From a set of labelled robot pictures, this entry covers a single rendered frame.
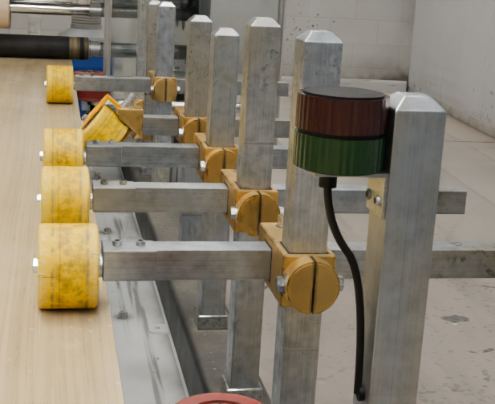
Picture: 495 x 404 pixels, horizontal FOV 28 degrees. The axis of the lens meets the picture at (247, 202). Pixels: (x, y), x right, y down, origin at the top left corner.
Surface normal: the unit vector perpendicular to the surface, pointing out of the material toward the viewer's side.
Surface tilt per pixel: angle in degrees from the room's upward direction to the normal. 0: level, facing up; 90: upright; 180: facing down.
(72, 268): 75
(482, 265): 90
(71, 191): 63
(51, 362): 0
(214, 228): 90
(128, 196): 90
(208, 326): 90
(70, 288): 104
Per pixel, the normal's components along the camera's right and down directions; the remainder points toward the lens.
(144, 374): 0.06, -0.97
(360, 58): 0.13, 0.25
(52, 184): 0.18, -0.41
